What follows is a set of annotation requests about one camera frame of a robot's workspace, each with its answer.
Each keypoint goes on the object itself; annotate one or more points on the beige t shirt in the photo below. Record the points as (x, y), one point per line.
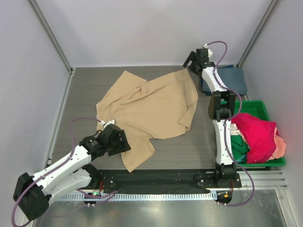
(161, 108)

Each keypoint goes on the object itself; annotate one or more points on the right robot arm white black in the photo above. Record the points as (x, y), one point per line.
(220, 111)

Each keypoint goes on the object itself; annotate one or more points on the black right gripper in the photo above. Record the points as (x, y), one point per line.
(191, 57)

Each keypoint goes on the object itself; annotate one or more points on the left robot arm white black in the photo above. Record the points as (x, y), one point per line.
(35, 193)

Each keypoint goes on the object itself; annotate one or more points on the white t shirt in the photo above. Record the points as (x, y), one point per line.
(234, 131)

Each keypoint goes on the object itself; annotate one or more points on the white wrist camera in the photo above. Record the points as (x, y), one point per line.
(209, 51)
(105, 124)

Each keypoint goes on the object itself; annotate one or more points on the aluminium frame post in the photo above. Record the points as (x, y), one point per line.
(45, 25)
(260, 28)

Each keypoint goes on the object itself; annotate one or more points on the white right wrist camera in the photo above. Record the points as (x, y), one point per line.
(209, 51)

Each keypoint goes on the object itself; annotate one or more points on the green t shirt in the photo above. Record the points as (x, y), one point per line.
(239, 149)

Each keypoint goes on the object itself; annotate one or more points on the magenta t shirt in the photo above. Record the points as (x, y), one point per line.
(259, 136)

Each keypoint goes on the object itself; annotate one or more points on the right aluminium frame post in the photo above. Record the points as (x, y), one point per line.
(260, 28)

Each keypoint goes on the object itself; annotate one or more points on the left aluminium frame post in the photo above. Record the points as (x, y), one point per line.
(45, 25)

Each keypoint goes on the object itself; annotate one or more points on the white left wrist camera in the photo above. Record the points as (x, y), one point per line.
(105, 124)

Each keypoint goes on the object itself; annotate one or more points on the green plastic bin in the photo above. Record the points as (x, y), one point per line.
(258, 109)

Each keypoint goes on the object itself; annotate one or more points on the salmon pink t shirt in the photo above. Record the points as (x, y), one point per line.
(280, 147)

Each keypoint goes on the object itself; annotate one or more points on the slotted cable duct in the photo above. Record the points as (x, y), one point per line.
(77, 196)

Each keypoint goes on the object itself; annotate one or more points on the aluminium extrusion rail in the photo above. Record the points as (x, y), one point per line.
(263, 180)

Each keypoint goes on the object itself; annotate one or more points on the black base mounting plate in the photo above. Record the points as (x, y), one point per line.
(165, 181)

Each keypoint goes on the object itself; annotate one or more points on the folded grey-blue t shirt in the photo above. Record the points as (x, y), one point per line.
(230, 79)

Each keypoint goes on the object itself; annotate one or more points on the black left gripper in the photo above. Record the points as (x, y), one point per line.
(123, 146)

